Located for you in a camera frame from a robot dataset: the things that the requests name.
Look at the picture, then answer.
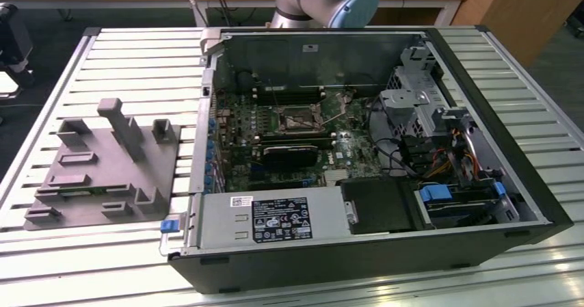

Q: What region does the CPU socket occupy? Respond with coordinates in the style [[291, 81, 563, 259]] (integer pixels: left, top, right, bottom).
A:
[[276, 105, 326, 133]]

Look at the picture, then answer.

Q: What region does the grey parts rack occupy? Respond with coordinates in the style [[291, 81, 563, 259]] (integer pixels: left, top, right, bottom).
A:
[[23, 98, 183, 232]]

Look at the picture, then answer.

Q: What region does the green RAM stick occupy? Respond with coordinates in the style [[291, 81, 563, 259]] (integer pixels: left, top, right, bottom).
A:
[[58, 189, 107, 197]]

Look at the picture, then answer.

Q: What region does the black RAM stick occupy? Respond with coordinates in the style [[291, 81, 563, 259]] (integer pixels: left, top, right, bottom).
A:
[[259, 133, 334, 148]]

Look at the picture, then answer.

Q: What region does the black graphics card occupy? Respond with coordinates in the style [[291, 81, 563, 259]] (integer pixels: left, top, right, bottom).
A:
[[262, 144, 320, 168]]

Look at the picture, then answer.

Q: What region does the silver power supply unit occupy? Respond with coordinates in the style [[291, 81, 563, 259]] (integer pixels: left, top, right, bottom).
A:
[[196, 186, 354, 250]]

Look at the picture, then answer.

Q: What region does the metal locking lever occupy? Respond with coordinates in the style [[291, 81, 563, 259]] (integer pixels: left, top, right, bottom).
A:
[[320, 93, 354, 127]]

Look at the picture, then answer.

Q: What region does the green motherboard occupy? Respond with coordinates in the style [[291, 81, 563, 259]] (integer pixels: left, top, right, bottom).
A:
[[212, 90, 412, 193]]

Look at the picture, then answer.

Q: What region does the silver chipset heat sink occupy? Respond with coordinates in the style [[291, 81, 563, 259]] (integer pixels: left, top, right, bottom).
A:
[[324, 170, 351, 187]]

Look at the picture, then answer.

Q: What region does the silver metal drive cage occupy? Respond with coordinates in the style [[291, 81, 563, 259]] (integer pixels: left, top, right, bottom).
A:
[[379, 46, 460, 140]]

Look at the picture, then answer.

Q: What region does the black disk bay cover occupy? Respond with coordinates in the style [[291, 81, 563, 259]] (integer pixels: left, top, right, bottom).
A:
[[340, 178, 418, 235]]

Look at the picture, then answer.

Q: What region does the black open PC case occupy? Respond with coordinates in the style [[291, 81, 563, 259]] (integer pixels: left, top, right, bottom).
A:
[[159, 25, 574, 295]]

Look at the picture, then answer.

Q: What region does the blue disk carrier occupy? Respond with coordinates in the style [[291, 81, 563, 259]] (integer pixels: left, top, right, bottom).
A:
[[418, 183, 454, 204]]

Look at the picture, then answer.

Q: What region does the brown wooden cabinet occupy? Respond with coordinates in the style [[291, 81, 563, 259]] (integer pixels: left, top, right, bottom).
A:
[[456, 0, 584, 67]]

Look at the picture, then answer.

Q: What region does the black wire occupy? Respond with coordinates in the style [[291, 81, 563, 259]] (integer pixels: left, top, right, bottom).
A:
[[372, 137, 424, 178]]

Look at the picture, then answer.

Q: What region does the yellow and orange wire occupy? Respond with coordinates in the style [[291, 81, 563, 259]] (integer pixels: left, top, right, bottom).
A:
[[427, 149, 483, 178]]

